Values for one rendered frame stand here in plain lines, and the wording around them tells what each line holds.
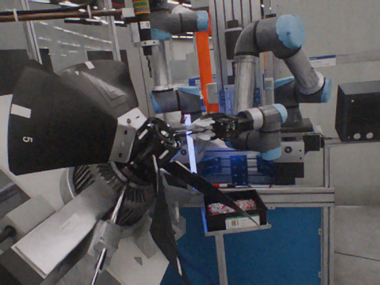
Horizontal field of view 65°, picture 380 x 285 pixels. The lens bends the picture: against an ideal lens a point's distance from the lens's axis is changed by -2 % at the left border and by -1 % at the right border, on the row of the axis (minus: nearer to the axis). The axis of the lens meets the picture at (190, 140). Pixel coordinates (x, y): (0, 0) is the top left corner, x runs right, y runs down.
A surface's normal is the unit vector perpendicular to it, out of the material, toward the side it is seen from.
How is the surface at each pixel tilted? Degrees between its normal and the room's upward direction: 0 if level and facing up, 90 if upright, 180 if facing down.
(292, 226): 90
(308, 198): 90
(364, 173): 90
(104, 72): 40
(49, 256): 50
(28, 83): 71
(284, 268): 90
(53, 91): 75
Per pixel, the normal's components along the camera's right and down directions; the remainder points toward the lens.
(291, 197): -0.22, 0.27
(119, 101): 0.10, -0.53
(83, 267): -0.01, 0.46
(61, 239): 0.67, -0.65
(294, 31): 0.67, 0.03
